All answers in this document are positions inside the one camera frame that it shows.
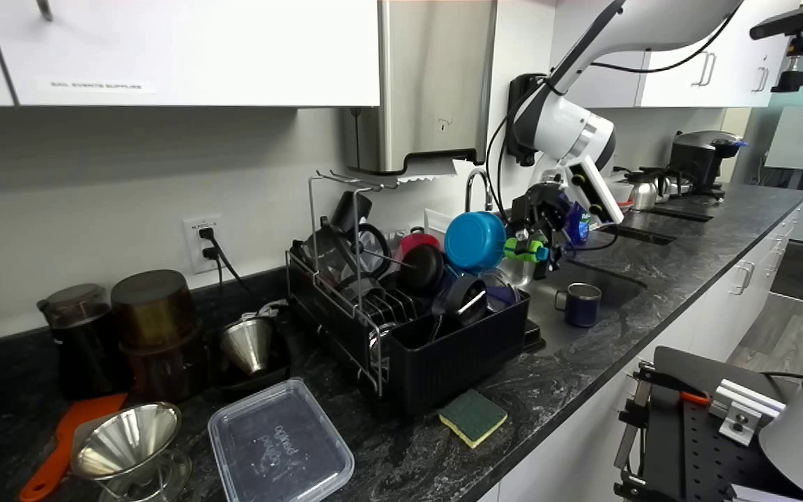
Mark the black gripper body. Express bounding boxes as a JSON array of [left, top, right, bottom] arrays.
[[509, 180, 574, 249]]

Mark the blue pan with green handle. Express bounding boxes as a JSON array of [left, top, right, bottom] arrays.
[[443, 210, 556, 272]]

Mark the black dish drying rack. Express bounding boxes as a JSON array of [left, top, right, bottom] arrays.
[[284, 166, 537, 414]]

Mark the blue bottle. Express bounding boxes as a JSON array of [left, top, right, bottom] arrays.
[[563, 203, 597, 249]]

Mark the clear drinking glass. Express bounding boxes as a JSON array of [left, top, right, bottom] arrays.
[[482, 272, 523, 314]]

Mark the dark blue steel-rimmed mug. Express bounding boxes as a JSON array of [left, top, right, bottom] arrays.
[[553, 278, 606, 332]]

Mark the chrome sink faucet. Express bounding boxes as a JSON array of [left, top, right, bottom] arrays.
[[463, 166, 499, 216]]

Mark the stainless steel sink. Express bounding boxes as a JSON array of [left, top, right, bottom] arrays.
[[488, 249, 647, 314]]

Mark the dark blue plate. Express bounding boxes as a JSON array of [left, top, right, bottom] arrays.
[[431, 268, 495, 329]]

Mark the red bowl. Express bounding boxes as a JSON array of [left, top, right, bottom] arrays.
[[396, 228, 443, 261]]

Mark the black bowl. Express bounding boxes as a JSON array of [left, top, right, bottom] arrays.
[[389, 242, 453, 302]]

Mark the black counter mat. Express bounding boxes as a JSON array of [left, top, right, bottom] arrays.
[[606, 221, 678, 249], [647, 203, 717, 225]]

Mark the round dark lid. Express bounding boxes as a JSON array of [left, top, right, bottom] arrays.
[[354, 221, 396, 278]]

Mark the black coffee machine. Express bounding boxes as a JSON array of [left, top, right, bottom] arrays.
[[664, 129, 749, 200]]

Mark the stainless paper towel dispenser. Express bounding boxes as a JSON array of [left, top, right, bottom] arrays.
[[344, 0, 499, 176]]

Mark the black hanging cup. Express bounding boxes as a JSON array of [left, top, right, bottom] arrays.
[[329, 190, 374, 236]]

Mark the white base cabinet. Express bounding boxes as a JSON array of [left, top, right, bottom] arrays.
[[481, 207, 803, 502]]

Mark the green and yellow sponge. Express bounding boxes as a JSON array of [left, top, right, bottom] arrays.
[[436, 388, 510, 451]]

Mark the black clamp with orange tip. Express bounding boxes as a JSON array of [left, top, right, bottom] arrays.
[[630, 359, 715, 412]]

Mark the aluminium extrusion bar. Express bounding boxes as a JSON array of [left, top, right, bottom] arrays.
[[710, 374, 789, 449]]

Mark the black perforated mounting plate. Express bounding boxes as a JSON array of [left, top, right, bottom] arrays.
[[643, 402, 760, 502]]

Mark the steel cup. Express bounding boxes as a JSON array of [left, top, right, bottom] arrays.
[[219, 297, 290, 375]]

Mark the clear plastic container lid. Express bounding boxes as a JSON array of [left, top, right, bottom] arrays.
[[205, 374, 358, 502]]

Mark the brown stacked canister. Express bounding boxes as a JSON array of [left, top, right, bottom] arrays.
[[110, 265, 208, 403]]

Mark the large steel funnel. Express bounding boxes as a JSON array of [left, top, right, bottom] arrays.
[[74, 398, 187, 502]]

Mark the dark glass jar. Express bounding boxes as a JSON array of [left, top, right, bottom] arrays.
[[36, 278, 127, 402]]

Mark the orange spatula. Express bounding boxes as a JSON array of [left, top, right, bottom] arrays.
[[17, 389, 131, 502]]

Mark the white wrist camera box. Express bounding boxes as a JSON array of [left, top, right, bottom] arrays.
[[569, 154, 629, 228]]

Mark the black plug with cable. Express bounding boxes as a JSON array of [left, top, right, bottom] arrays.
[[198, 223, 261, 303]]

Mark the black overhead camera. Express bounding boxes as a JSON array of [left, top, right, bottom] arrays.
[[749, 0, 803, 95]]

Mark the white wall power outlet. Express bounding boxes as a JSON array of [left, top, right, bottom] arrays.
[[183, 211, 229, 276]]

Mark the white labelled wall cabinet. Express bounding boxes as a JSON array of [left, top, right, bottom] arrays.
[[0, 0, 386, 108]]

